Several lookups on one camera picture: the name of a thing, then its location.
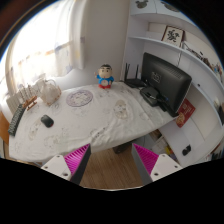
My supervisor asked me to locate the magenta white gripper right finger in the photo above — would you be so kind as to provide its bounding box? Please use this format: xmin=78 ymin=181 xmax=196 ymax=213
xmin=131 ymin=143 xmax=182 ymax=185

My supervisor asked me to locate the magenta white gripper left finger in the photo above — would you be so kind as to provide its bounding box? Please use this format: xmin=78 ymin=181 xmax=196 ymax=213
xmin=42 ymin=144 xmax=91 ymax=185

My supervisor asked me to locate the black computer mouse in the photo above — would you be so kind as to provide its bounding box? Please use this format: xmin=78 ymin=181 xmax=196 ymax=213
xmin=41 ymin=115 xmax=54 ymax=128

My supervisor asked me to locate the black computer monitor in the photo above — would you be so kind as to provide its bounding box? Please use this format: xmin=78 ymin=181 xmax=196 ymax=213
xmin=141 ymin=53 xmax=192 ymax=117

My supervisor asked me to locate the white patterned tablecloth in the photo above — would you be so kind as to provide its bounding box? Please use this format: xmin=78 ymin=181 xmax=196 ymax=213
xmin=9 ymin=82 xmax=172 ymax=162

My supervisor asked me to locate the red book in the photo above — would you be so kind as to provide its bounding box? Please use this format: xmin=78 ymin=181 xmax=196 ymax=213
xmin=176 ymin=98 xmax=195 ymax=128

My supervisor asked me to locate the black keyboard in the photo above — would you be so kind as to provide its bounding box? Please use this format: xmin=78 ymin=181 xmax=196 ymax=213
xmin=8 ymin=104 xmax=25 ymax=136

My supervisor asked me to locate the black monitor base box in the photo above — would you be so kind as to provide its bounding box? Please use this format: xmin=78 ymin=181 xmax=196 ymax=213
xmin=140 ymin=87 xmax=159 ymax=107

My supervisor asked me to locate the black wifi router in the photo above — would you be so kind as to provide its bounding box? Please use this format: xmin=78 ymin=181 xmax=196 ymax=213
xmin=124 ymin=64 xmax=145 ymax=88

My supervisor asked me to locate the wooden sailing ship model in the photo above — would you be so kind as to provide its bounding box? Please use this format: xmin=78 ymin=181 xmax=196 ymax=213
xmin=19 ymin=85 xmax=37 ymax=111

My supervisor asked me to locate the cartoon boy figurine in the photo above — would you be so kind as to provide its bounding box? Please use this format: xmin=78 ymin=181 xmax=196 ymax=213
xmin=95 ymin=64 xmax=114 ymax=89

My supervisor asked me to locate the white sheer curtain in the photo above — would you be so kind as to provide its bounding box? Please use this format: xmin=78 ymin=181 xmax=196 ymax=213
xmin=53 ymin=0 xmax=88 ymax=77

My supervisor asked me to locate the framed calligraphy picture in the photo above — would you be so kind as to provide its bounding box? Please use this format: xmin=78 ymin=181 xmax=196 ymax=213
xmin=162 ymin=26 xmax=184 ymax=47

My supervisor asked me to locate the white wall shelf unit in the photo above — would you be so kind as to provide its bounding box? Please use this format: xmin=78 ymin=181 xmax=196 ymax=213
xmin=120 ymin=0 xmax=224 ymax=168

